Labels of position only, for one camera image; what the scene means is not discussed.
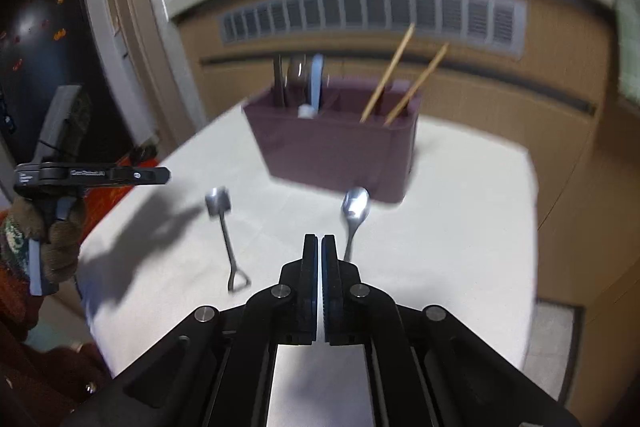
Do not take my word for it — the smiley handle steel spoon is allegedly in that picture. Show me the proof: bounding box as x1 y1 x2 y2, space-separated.
341 186 371 262

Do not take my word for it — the shovel shaped steel spoon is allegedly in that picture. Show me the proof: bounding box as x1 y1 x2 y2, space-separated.
205 186 252 294

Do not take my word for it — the small black spoon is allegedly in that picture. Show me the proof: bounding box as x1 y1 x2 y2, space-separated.
272 55 286 107

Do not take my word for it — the wooden chopstick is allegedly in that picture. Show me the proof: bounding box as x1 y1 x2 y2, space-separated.
359 23 416 124
384 42 449 127

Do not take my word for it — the blue plastic spoon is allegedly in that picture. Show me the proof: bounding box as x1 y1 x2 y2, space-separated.
309 54 324 113

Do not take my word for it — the white plastic spoon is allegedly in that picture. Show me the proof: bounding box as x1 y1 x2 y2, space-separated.
297 104 317 119

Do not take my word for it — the left gloved hand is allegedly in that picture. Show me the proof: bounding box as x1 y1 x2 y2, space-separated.
1 196 86 283

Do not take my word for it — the white tablecloth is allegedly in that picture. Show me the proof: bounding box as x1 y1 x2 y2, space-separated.
77 107 537 372

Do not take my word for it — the maroon plastic utensil holder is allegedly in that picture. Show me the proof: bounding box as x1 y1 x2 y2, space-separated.
243 79 422 204

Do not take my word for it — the grey ventilation grille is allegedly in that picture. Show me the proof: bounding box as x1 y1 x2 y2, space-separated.
218 0 527 57

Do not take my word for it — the green checked towel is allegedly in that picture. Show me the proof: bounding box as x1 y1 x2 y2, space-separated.
614 0 640 106

